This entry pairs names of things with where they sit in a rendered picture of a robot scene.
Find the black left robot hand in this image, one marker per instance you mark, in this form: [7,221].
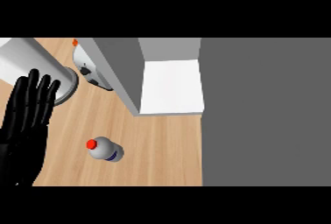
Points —
[25,116]

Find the red-capped water bottle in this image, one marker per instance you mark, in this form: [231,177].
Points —
[106,151]

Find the grey open cabinet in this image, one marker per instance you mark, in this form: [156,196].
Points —
[143,78]

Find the dark grey cabinet door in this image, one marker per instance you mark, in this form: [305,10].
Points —
[267,112]

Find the white cylindrical appliance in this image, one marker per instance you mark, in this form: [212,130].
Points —
[30,65]

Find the white appliance with black knobs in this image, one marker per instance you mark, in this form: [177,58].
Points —
[88,68]

